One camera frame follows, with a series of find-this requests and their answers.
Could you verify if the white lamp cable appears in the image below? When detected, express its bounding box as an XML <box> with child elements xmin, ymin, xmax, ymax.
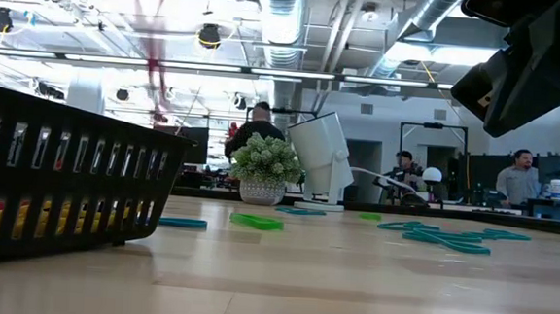
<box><xmin>347</xmin><ymin>165</ymin><xmax>431</xmax><ymax>206</ymax></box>

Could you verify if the black partition panel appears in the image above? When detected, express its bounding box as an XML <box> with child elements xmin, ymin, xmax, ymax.
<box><xmin>464</xmin><ymin>152</ymin><xmax>519</xmax><ymax>209</ymax></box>

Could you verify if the black monitor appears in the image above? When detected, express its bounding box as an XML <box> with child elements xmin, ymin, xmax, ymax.
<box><xmin>151</xmin><ymin>123</ymin><xmax>211</xmax><ymax>166</ymax></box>

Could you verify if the white ceiling sensor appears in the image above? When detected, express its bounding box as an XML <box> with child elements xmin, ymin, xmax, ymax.
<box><xmin>360</xmin><ymin>3</ymin><xmax>381</xmax><ymax>23</ymax></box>

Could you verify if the long LED light bar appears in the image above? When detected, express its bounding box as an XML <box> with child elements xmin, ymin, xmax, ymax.
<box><xmin>0</xmin><ymin>48</ymin><xmax>461</xmax><ymax>94</ymax></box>

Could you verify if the silver round ventilation duct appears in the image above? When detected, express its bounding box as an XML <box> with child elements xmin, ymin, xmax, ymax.
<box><xmin>362</xmin><ymin>0</ymin><xmax>466</xmax><ymax>87</ymax></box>
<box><xmin>248</xmin><ymin>0</ymin><xmax>311</xmax><ymax>135</ymax></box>

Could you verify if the white globe lamp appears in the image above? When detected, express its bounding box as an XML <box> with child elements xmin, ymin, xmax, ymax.
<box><xmin>422</xmin><ymin>166</ymin><xmax>444</xmax><ymax>187</ymax></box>

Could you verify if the black slotted plastic basket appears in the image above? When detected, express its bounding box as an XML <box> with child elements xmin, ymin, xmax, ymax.
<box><xmin>0</xmin><ymin>80</ymin><xmax>202</xmax><ymax>282</ymax></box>

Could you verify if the green plant in white pot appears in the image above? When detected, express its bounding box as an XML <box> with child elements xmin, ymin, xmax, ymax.
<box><xmin>227</xmin><ymin>131</ymin><xmax>306</xmax><ymax>209</ymax></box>

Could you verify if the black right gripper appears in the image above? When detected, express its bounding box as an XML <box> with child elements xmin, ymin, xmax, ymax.
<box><xmin>449</xmin><ymin>0</ymin><xmax>560</xmax><ymax>142</ymax></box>

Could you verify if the white spotlight lamp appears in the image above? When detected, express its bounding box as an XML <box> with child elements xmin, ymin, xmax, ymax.
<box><xmin>282</xmin><ymin>109</ymin><xmax>360</xmax><ymax>214</ymax></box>

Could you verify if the blue rubber band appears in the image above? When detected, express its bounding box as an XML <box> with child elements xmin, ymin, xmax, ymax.
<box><xmin>375</xmin><ymin>219</ymin><xmax>495</xmax><ymax>257</ymax></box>
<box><xmin>157</xmin><ymin>216</ymin><xmax>209</xmax><ymax>230</ymax></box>
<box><xmin>274</xmin><ymin>204</ymin><xmax>328</xmax><ymax>218</ymax></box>
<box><xmin>464</xmin><ymin>227</ymin><xmax>534</xmax><ymax>244</ymax></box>

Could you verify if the person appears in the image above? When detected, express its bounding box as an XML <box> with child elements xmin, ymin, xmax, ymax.
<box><xmin>224</xmin><ymin>98</ymin><xmax>289</xmax><ymax>164</ymax></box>
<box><xmin>378</xmin><ymin>148</ymin><xmax>428</xmax><ymax>206</ymax></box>
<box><xmin>494</xmin><ymin>147</ymin><xmax>545</xmax><ymax>209</ymax></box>

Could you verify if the bright ceiling light panel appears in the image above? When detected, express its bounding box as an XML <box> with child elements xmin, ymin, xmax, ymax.
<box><xmin>385</xmin><ymin>39</ymin><xmax>500</xmax><ymax>70</ymax></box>

